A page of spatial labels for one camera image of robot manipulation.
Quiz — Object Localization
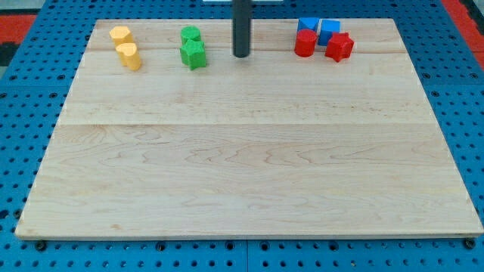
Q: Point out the red star block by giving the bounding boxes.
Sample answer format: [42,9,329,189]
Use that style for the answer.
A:
[324,32,354,62]

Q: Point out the blue triangle block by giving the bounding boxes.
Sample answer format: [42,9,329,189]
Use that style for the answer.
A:
[296,17,321,32]

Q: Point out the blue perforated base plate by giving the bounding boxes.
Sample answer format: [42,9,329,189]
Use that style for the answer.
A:
[1,0,483,271]

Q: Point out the blue cube block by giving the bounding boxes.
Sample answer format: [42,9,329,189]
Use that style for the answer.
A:
[318,19,340,46]

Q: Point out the green cylinder block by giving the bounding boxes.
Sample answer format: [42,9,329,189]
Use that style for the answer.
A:
[180,26,201,45]

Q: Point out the light wooden board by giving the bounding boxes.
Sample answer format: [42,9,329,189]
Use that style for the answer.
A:
[15,19,483,241]

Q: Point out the yellow hexagon block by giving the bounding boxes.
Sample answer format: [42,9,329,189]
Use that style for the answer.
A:
[109,26,134,46]

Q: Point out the red cylinder block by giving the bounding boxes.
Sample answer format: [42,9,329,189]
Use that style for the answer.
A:
[294,29,318,57]

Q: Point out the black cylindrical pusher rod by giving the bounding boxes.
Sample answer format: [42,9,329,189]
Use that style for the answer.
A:
[232,0,252,58]

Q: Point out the yellow heart block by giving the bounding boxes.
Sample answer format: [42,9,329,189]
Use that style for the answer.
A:
[116,43,141,71]

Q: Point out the green star block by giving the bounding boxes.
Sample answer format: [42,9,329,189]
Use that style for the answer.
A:
[180,39,206,70]

